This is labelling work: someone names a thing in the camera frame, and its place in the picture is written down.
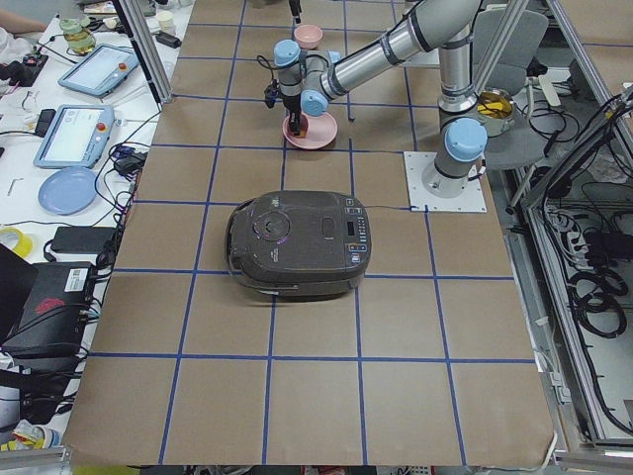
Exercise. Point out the black laptop computer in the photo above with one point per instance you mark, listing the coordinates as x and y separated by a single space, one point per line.
44 306

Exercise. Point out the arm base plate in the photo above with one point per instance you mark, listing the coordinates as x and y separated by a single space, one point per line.
429 191

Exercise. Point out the pink plate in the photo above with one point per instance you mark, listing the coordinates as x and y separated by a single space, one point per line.
317 132

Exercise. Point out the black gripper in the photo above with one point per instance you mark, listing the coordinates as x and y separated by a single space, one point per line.
296 7
292 104

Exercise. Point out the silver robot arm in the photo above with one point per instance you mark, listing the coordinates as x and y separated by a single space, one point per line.
430 34

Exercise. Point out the blue teach pendant far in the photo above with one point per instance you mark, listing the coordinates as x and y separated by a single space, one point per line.
101 71

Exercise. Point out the light blue plate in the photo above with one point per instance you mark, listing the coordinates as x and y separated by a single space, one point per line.
68 191

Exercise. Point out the blue teach pendant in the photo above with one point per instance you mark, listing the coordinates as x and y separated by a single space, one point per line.
101 71
77 136

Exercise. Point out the red apple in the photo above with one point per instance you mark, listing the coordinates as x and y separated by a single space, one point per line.
305 124

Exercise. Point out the yellow filled steel pot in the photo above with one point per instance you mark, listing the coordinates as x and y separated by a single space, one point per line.
496 112

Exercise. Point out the dark grey rice cooker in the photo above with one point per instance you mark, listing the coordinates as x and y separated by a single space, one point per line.
299 244

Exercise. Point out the aluminium frame post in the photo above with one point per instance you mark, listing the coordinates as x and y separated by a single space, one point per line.
138 32

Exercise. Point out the black power adapter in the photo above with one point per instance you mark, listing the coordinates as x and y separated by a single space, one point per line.
81 240

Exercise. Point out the pink bowl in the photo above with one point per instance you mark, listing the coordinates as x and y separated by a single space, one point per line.
308 36

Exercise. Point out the yellow tape roll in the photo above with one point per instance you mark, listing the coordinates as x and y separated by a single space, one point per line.
16 241

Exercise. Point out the green glass jar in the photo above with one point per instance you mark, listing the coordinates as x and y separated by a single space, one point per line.
77 34

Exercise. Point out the blue teach pendant near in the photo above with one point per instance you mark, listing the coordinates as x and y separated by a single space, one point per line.
77 136

